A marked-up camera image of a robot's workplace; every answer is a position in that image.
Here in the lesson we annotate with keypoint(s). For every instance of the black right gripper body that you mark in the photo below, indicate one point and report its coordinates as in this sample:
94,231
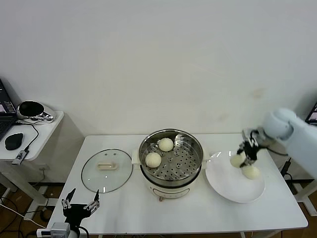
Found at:
251,151

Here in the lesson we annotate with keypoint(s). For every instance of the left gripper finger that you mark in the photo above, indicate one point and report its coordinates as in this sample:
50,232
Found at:
97,199
71,195

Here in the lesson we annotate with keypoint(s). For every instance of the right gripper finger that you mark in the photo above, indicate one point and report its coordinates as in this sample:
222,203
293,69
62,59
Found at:
248,162
242,147

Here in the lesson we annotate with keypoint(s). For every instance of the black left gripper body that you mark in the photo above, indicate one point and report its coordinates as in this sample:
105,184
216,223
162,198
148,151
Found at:
75,213

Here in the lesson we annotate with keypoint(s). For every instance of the white steamed baozi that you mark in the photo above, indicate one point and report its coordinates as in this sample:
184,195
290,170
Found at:
252,173
166,144
236,161
153,160

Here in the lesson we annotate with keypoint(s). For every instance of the round glass pot lid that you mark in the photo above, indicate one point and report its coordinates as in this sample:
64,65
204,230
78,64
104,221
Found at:
111,178

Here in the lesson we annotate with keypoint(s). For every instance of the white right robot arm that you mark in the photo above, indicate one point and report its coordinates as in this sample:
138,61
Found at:
297,138

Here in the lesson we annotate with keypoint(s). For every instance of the perforated steel steamer basket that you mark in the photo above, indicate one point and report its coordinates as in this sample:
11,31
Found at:
171,160

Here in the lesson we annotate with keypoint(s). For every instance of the round brown floor object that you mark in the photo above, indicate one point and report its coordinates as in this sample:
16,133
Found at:
46,215

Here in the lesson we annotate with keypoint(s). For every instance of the white power strip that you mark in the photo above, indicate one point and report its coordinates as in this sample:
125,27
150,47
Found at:
42,190

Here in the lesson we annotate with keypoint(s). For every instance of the round white plate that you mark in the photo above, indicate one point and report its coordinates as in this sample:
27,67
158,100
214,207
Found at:
227,186

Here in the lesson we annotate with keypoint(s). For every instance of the silver usb hub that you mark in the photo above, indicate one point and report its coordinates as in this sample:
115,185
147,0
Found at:
20,157

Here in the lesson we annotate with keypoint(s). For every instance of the black open laptop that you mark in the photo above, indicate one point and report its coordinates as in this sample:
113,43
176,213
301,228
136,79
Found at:
5,119
313,115

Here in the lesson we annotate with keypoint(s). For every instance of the cream electric cooking pot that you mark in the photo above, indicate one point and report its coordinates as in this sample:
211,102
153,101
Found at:
171,192

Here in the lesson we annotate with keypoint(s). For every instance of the black computer mouse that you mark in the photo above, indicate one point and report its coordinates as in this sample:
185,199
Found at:
14,141

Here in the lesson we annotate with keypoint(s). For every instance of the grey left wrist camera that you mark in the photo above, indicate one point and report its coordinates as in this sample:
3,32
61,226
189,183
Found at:
60,230

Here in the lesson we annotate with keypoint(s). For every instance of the white wall socket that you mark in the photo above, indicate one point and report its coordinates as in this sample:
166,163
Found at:
44,169

